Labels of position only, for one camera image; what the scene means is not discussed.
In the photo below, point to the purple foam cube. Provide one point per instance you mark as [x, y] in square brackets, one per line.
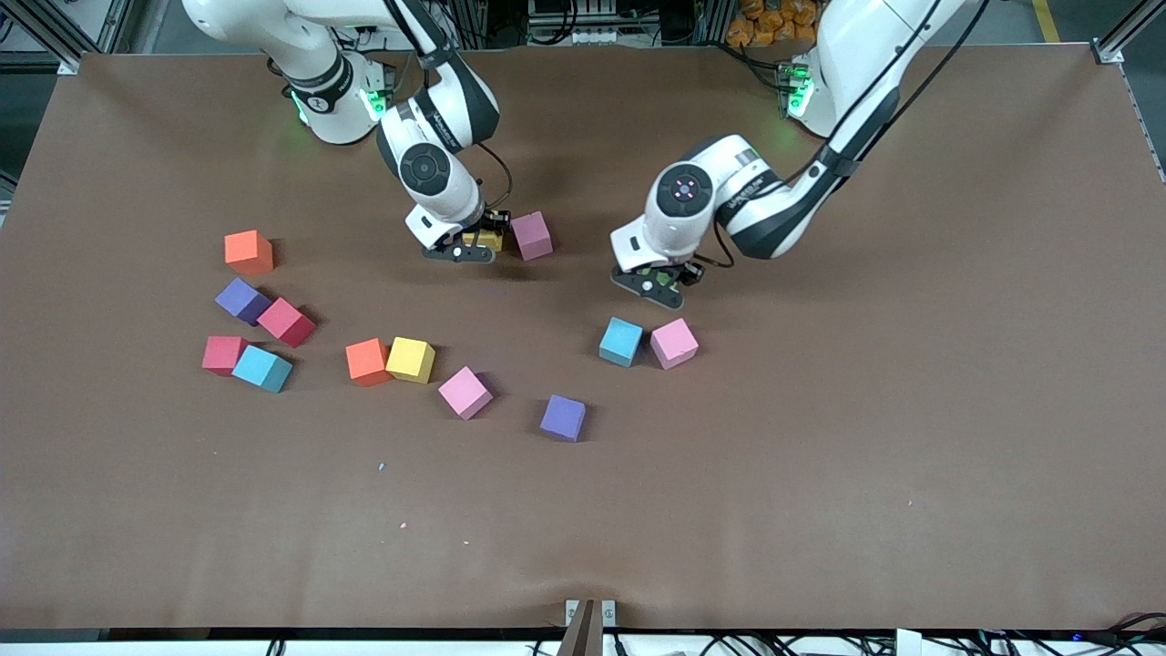
[563, 418]
[241, 301]

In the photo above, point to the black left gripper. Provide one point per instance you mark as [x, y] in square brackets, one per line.
[690, 270]

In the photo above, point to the aluminium frame post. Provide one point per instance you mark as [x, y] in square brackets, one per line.
[715, 18]
[474, 18]

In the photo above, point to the red foam cube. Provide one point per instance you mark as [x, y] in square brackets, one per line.
[286, 322]
[222, 355]

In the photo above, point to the grey equipment box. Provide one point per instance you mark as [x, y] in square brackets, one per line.
[578, 14]

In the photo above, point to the light blue foam cube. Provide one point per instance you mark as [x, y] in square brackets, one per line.
[261, 369]
[620, 343]

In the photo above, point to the aluminium frame bar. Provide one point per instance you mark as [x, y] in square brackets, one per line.
[68, 66]
[1107, 53]

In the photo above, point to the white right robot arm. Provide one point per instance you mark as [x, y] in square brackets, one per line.
[428, 169]

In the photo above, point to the pink foam cube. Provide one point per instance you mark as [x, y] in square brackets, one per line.
[533, 237]
[674, 343]
[465, 393]

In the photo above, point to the white plug box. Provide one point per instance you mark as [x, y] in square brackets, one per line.
[909, 642]

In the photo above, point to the metal bracket plate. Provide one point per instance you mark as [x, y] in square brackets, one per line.
[608, 612]

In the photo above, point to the bag of orange items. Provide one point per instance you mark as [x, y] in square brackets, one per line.
[770, 23]

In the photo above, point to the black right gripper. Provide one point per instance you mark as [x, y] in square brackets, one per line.
[496, 221]

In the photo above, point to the orange foam cube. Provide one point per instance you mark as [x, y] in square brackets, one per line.
[368, 363]
[248, 253]

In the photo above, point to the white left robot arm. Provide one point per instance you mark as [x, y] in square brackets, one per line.
[683, 191]

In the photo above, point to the grey camera pole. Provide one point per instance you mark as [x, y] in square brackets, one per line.
[583, 633]

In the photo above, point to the yellow foam cube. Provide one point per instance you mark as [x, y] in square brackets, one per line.
[410, 360]
[483, 240]

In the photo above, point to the green foam cube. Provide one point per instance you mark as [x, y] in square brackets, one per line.
[658, 271]

